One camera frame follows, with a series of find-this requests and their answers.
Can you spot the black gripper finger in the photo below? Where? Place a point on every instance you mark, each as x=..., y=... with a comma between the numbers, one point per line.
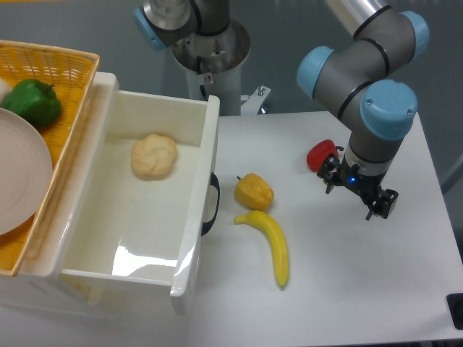
x=328, y=172
x=381, y=203

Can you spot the white top drawer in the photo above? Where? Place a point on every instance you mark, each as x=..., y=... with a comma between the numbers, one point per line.
x=137, y=235

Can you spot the white vegetable in basket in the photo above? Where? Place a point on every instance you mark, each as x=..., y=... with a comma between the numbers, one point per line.
x=5, y=90

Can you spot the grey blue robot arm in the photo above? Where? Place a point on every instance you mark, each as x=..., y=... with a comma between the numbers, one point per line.
x=353, y=85

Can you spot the white drawer cabinet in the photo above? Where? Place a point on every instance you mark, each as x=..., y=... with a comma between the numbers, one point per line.
x=38, y=283

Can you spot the round bread roll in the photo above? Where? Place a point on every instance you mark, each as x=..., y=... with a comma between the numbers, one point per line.
x=153, y=156

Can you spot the beige round plate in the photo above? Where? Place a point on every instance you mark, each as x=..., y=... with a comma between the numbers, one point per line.
x=26, y=170

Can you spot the yellow banana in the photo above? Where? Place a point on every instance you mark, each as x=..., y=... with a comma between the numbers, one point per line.
x=267, y=225

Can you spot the green bell pepper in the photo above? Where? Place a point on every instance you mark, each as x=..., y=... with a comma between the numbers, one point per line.
x=34, y=101

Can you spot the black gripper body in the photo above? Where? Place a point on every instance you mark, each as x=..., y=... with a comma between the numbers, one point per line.
x=367, y=188

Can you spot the red bell pepper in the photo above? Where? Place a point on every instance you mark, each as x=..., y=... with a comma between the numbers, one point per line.
x=320, y=152

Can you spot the yellow bell pepper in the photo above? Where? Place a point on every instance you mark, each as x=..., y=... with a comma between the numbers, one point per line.
x=253, y=192

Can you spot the black drawer handle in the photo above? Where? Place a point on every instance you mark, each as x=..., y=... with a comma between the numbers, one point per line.
x=214, y=203

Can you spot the black object at table edge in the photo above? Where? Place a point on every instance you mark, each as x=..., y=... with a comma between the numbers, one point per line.
x=455, y=304

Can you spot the yellow woven basket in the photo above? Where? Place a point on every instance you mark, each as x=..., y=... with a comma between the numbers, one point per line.
x=55, y=82

